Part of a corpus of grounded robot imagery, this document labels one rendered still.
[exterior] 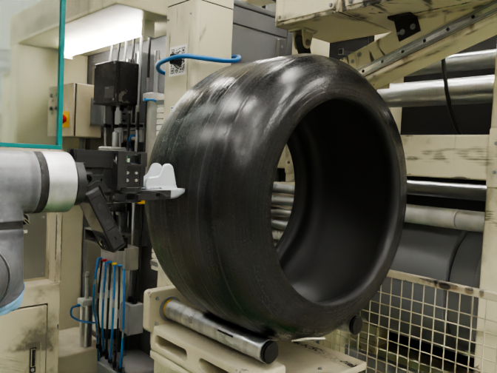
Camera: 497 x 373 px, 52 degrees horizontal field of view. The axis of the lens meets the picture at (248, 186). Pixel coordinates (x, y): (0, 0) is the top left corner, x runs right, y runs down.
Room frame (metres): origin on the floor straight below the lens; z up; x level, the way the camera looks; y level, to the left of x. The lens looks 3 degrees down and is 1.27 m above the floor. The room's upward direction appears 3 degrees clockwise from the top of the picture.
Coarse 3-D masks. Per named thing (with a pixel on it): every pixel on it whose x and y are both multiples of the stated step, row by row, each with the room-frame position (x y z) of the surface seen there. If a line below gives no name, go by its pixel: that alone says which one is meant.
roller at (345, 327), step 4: (356, 316) 1.15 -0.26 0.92; (348, 320) 1.14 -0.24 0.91; (352, 320) 1.14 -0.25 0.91; (356, 320) 1.14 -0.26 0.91; (360, 320) 1.15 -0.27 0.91; (344, 324) 1.15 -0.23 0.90; (348, 324) 1.14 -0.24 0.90; (352, 324) 1.14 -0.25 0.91; (356, 324) 1.14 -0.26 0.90; (360, 324) 1.15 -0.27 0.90; (340, 328) 1.16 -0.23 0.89; (344, 328) 1.15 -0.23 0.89; (348, 328) 1.14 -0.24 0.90; (352, 328) 1.13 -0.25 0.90; (356, 328) 1.14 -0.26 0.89; (360, 328) 1.15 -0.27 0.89; (348, 332) 1.15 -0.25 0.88; (352, 332) 1.14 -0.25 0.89; (356, 332) 1.14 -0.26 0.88
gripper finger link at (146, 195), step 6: (144, 192) 0.81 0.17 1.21; (150, 192) 0.81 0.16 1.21; (156, 192) 0.82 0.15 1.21; (162, 192) 0.84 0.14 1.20; (168, 192) 0.85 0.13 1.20; (132, 198) 0.81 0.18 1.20; (138, 198) 0.80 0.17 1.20; (144, 198) 0.81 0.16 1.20; (150, 198) 0.81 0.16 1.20; (156, 198) 0.82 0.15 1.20; (162, 198) 0.84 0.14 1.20; (168, 198) 0.85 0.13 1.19
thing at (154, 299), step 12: (156, 288) 1.20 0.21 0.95; (168, 288) 1.21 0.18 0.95; (144, 300) 1.19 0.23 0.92; (156, 300) 1.18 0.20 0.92; (168, 300) 1.20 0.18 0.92; (180, 300) 1.23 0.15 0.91; (144, 312) 1.18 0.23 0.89; (156, 312) 1.18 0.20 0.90; (144, 324) 1.18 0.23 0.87; (156, 324) 1.18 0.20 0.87
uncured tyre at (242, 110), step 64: (256, 64) 1.01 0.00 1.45; (320, 64) 1.00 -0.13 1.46; (192, 128) 0.95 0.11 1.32; (256, 128) 0.87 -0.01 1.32; (320, 128) 1.35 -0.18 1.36; (384, 128) 1.11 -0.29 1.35; (192, 192) 0.89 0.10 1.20; (256, 192) 0.86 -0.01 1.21; (320, 192) 1.40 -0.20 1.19; (384, 192) 1.27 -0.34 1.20; (192, 256) 0.92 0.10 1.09; (256, 256) 0.87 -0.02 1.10; (320, 256) 1.34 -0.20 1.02; (384, 256) 1.13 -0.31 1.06; (256, 320) 0.92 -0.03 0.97; (320, 320) 0.99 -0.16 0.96
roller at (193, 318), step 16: (176, 304) 1.18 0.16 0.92; (176, 320) 1.16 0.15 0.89; (192, 320) 1.11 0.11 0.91; (208, 320) 1.08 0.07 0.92; (224, 320) 1.07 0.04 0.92; (208, 336) 1.07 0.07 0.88; (224, 336) 1.03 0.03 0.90; (240, 336) 1.00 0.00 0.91; (256, 336) 0.98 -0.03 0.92; (256, 352) 0.96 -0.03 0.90; (272, 352) 0.96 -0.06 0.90
